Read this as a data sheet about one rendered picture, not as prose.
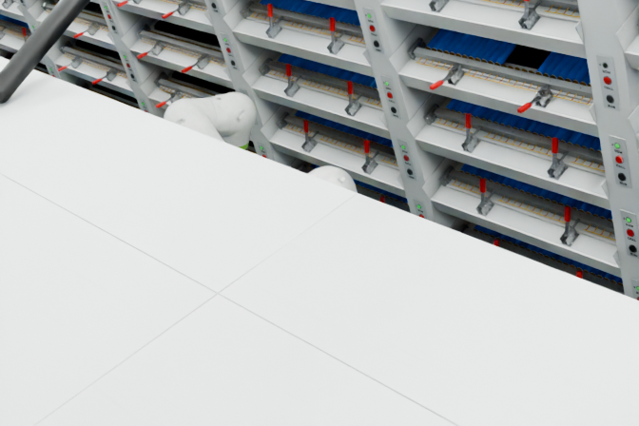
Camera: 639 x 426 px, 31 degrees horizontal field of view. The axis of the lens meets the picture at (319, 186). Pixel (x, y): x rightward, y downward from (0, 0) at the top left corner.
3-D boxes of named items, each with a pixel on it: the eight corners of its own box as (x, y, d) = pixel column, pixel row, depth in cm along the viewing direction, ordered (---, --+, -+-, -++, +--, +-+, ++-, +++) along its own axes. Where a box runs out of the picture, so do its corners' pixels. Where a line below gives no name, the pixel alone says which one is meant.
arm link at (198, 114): (259, 207, 267) (264, 167, 260) (212, 216, 261) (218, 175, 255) (197, 125, 292) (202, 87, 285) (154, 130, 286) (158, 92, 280)
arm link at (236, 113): (266, 105, 284) (248, 81, 291) (220, 110, 278) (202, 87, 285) (259, 151, 292) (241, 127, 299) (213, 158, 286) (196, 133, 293)
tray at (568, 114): (604, 139, 244) (589, 108, 238) (405, 86, 288) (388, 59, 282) (654, 70, 249) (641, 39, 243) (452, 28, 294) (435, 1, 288)
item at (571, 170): (615, 212, 253) (594, 172, 245) (421, 149, 298) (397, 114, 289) (664, 144, 259) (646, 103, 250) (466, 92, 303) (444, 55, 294)
